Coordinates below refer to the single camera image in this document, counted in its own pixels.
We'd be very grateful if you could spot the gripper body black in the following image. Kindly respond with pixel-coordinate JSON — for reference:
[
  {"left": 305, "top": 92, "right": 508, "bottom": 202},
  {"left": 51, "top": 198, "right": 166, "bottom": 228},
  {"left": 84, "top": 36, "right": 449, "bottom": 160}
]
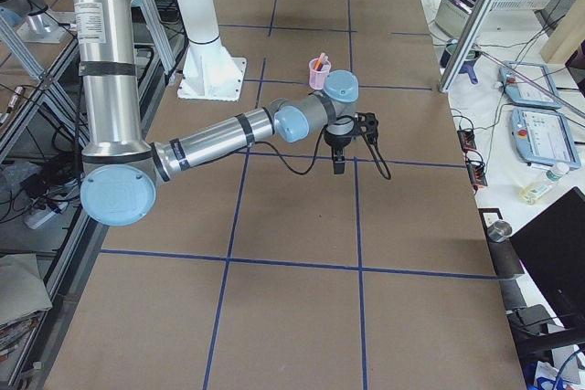
[{"left": 324, "top": 118, "right": 356, "bottom": 149}]

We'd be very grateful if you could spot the orange highlighter pen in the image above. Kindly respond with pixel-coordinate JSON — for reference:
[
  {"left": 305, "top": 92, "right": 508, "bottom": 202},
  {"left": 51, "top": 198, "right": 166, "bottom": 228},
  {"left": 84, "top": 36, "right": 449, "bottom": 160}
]
[{"left": 314, "top": 52, "right": 326, "bottom": 71}]

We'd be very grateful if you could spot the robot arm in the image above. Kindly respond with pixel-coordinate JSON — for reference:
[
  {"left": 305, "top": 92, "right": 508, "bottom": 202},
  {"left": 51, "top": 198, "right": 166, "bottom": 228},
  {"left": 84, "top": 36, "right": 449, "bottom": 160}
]
[{"left": 73, "top": 0, "right": 359, "bottom": 226}]

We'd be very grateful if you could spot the pink mesh pen holder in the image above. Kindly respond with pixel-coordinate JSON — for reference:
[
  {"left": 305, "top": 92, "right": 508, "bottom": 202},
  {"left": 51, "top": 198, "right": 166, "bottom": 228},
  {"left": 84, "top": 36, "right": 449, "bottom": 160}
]
[{"left": 308, "top": 58, "right": 331, "bottom": 90}]

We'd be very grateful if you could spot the orange black power strip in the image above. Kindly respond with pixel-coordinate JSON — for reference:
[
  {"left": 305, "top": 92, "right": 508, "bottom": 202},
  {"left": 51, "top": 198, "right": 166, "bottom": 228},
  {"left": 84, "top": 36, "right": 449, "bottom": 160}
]
[{"left": 457, "top": 128, "right": 488, "bottom": 192}]

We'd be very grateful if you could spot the blue pot with lid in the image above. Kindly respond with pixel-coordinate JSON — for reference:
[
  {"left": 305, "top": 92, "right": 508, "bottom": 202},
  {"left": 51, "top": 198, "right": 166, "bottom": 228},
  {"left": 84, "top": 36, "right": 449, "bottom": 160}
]
[{"left": 441, "top": 38, "right": 482, "bottom": 85}]

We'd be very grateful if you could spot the silver toaster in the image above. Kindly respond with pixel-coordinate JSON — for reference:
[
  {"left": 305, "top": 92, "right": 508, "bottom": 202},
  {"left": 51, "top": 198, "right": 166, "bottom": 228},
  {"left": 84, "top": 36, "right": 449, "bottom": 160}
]
[{"left": 435, "top": 0, "right": 478, "bottom": 37}]

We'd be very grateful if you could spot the steel cup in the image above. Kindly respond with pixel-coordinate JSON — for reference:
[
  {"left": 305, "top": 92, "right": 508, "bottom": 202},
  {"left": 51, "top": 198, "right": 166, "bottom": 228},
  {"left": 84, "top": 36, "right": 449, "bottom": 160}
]
[{"left": 486, "top": 219, "right": 513, "bottom": 243}]

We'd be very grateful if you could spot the clear bottle yellow liquid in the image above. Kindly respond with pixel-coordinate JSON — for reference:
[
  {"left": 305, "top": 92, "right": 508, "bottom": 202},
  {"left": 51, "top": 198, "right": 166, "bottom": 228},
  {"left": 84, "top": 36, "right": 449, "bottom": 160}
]
[{"left": 519, "top": 162, "right": 569, "bottom": 205}]

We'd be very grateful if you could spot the upper teach pendant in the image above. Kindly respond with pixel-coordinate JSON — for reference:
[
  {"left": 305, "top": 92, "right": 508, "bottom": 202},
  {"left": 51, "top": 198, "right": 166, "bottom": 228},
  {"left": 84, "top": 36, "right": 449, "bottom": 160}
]
[{"left": 499, "top": 61, "right": 561, "bottom": 110}]

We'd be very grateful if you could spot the teach pendant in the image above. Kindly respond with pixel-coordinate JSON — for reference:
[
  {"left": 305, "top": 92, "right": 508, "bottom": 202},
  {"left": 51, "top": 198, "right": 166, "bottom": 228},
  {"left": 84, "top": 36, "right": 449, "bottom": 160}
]
[
  {"left": 510, "top": 107, "right": 581, "bottom": 170},
  {"left": 499, "top": 61, "right": 561, "bottom": 110}
]

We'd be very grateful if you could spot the lower teach pendant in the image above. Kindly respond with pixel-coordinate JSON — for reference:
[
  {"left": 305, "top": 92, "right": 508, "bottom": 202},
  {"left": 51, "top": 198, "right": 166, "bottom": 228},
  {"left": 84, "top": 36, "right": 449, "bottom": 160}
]
[{"left": 510, "top": 107, "right": 581, "bottom": 170}]

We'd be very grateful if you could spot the black monitor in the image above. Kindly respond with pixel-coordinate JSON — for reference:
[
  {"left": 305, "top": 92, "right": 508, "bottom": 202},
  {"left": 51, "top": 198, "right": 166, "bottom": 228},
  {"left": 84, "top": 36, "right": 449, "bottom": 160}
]
[{"left": 510, "top": 187, "right": 584, "bottom": 328}]

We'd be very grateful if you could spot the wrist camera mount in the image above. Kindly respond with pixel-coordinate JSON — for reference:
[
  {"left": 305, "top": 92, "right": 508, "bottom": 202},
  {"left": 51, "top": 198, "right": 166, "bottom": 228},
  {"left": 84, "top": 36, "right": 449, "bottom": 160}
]
[{"left": 354, "top": 112, "right": 378, "bottom": 146}]

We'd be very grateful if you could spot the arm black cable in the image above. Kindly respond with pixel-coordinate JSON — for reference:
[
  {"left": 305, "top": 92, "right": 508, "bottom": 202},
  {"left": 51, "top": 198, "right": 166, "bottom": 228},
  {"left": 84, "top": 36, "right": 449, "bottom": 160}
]
[{"left": 249, "top": 127, "right": 392, "bottom": 181}]

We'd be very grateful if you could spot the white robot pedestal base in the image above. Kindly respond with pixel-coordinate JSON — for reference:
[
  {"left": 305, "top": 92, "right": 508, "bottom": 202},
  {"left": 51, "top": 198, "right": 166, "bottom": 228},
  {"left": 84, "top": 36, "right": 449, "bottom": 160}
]
[{"left": 176, "top": 0, "right": 247, "bottom": 101}]

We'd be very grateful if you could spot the aluminium frame post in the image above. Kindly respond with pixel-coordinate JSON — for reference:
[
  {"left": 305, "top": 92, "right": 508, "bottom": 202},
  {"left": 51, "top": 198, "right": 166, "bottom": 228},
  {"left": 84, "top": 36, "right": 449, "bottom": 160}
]
[{"left": 439, "top": 0, "right": 495, "bottom": 93}]

